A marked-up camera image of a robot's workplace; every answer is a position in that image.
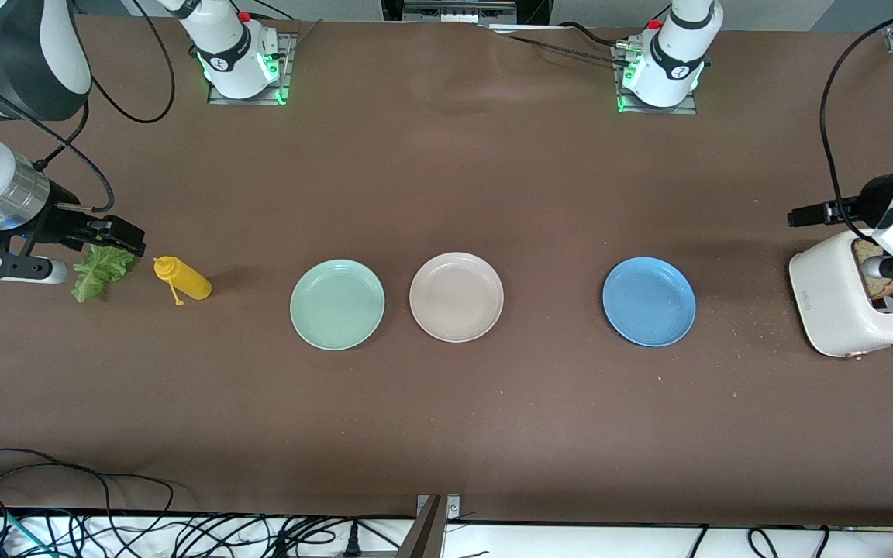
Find blue plate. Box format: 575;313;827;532
602;257;697;348

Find dark metal bar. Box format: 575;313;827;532
396;496;447;558

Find black equipment box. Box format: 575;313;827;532
381;0;553;26

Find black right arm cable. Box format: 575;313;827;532
0;0;178;212

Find grey metal bracket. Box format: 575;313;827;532
415;494;462;522

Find tangled black cables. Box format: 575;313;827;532
0;465;416;558

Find brown bread slice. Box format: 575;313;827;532
853;237;893;301

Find long black looped cable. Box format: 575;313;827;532
0;448;176;516

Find beige plate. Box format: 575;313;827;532
409;252;505;344

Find yellow mustard squeeze bottle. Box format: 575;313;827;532
153;256;213;307

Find mint green plate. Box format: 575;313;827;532
289;259;386;351

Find green lettuce leaf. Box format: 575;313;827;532
71;243;139;304

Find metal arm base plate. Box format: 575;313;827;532
208;33;297;105
611;43;699;115

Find black base cable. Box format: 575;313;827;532
493;22;633;67

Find white toaster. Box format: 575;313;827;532
788;229;893;362

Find brown table cover sheet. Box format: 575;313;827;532
0;14;893;528

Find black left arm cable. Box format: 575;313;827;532
819;6;893;243

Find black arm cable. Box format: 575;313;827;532
819;6;893;243
0;0;178;212

